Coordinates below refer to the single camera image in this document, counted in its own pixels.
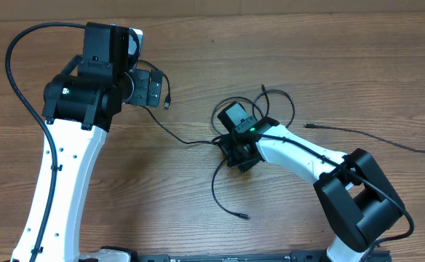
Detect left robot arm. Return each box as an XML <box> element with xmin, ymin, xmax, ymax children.
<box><xmin>11</xmin><ymin>23</ymin><xmax>162</xmax><ymax>261</ymax></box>

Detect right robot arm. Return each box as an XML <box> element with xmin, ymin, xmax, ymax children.
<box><xmin>218</xmin><ymin>102</ymin><xmax>405</xmax><ymax>261</ymax></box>

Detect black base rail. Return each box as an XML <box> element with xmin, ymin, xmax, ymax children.
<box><xmin>68</xmin><ymin>250</ymin><xmax>394</xmax><ymax>262</ymax></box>

